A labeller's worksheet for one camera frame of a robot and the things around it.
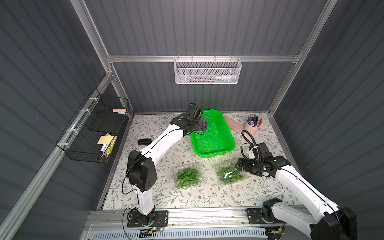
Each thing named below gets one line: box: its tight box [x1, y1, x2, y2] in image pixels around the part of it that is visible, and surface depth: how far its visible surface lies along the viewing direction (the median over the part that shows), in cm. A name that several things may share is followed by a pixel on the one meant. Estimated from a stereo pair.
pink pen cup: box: [243, 115, 263, 136], surface depth 101 cm
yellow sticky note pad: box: [96, 135, 115, 145], surface depth 73 cm
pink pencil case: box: [225, 117, 244, 132], surface depth 111 cm
